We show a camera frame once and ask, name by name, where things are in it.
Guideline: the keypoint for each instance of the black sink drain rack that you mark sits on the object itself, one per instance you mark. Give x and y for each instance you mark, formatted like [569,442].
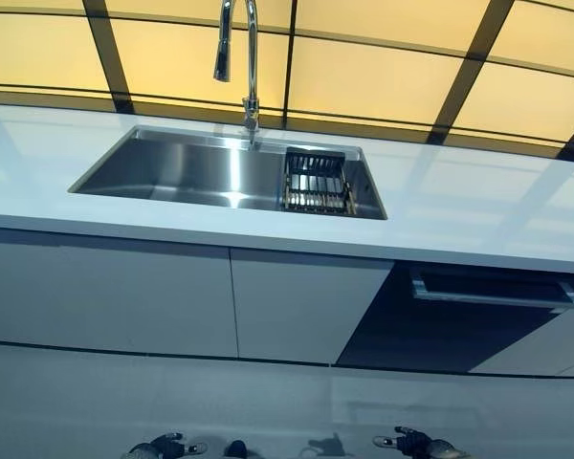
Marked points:
[315,184]

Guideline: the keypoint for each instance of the black dishwasher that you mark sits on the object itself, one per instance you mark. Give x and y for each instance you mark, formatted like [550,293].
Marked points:
[435,330]

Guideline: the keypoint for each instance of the black robot left foot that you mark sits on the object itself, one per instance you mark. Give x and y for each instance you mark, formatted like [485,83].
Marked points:
[235,450]

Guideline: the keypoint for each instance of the chrome pull-down faucet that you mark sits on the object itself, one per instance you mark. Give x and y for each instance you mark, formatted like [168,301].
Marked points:
[252,72]

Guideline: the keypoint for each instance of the stainless steel sink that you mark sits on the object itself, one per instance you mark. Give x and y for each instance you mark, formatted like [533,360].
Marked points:
[196,167]

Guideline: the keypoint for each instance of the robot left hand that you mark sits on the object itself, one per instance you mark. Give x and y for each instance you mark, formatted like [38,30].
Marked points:
[172,444]

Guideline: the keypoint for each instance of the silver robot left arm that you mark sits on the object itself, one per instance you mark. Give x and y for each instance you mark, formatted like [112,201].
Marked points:
[143,452]

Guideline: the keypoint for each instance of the amber window with dark frame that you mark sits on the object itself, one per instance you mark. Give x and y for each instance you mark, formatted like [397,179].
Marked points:
[363,72]

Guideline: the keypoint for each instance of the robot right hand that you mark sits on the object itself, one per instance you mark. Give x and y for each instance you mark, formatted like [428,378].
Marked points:
[413,442]

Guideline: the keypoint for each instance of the white cabinet panel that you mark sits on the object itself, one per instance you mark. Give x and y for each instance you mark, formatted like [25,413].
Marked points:
[545,349]

